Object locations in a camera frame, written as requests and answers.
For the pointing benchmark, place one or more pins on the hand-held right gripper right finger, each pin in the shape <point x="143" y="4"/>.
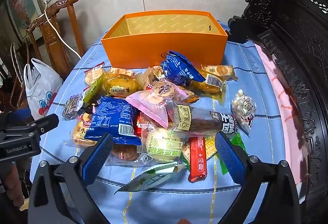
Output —
<point x="229" y="160"/>

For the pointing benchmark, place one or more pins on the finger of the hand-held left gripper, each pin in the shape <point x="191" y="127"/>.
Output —
<point x="21" y="112"/>
<point x="42" y="122"/>

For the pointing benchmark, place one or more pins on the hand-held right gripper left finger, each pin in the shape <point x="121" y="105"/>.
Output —
<point x="98" y="156"/>

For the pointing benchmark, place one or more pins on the green candy wrapper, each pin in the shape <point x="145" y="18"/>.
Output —
<point x="237" y="143"/>

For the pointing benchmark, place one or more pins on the yellow bar packet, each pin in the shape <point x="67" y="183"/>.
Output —
<point x="210" y="148"/>

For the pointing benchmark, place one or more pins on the brown cake clear packet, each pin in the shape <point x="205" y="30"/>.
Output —
<point x="125" y="153"/>

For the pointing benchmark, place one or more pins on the orange label bread packet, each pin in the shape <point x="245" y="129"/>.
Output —
<point x="78" y="134"/>

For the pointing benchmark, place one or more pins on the red bar packet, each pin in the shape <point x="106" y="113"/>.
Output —
<point x="198" y="162"/>

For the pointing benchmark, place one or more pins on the sunflower seed packet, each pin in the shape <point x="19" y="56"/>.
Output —
<point x="73" y="107"/>

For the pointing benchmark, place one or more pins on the large blue snack packet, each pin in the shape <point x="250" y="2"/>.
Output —
<point x="112" y="116"/>

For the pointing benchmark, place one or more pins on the clear cracker packet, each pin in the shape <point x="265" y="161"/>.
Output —
<point x="186" y="153"/>

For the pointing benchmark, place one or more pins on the dark sausage packet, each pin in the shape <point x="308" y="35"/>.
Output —
<point x="205" y="121"/>

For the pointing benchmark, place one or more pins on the shiny red snack packet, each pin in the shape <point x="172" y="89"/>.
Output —
<point x="139" y="126"/>

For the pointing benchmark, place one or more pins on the white nuts packet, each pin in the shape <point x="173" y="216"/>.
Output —
<point x="242" y="107"/>

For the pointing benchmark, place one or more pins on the green white snack packet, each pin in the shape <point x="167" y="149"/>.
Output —
<point x="151" y="178"/>

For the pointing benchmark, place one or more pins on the green label cake packet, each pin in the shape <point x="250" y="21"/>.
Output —
<point x="161" y="147"/>

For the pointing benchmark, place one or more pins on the pink cookie packet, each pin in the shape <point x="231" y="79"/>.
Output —
<point x="164" y="89"/>
<point x="148" y="108"/>

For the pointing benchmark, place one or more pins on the red trim biscuit packet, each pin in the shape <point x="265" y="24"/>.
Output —
<point x="92" y="74"/>

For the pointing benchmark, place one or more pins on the small orange snack packet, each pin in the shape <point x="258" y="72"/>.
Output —
<point x="191" y="98"/>

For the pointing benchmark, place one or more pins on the long yellow cake packet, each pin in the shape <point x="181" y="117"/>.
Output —
<point x="202" y="87"/>

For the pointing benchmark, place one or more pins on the square biscuit packet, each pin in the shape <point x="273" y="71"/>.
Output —
<point x="219" y="70"/>

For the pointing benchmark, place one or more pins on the brown pastry packet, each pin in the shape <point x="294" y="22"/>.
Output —
<point x="153" y="74"/>

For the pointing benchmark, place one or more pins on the small blue snack packet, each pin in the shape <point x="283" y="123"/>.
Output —
<point x="179" y="67"/>

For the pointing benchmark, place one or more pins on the orange cardboard box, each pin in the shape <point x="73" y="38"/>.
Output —
<point x="164" y="47"/>

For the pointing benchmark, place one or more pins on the person's left hand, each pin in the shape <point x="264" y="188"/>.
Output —
<point x="12" y="184"/>

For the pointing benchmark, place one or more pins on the white plastic bag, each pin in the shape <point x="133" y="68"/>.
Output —
<point x="41" y="85"/>

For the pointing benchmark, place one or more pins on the dark wooden chair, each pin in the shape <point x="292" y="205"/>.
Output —
<point x="10" y="78"/>

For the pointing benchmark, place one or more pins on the pink cloth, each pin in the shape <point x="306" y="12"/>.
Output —
<point x="279" y="96"/>

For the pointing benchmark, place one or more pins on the blue checked tablecloth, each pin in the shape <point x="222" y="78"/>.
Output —
<point x="256" y="80"/>

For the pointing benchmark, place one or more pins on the carved wooden chair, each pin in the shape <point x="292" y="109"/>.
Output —
<point x="53" y="34"/>

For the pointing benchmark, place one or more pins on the dark carved wooden furniture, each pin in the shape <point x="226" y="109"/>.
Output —
<point x="294" y="34"/>

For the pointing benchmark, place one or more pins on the framed wall picture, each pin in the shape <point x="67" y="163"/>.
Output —
<point x="23" y="3"/>

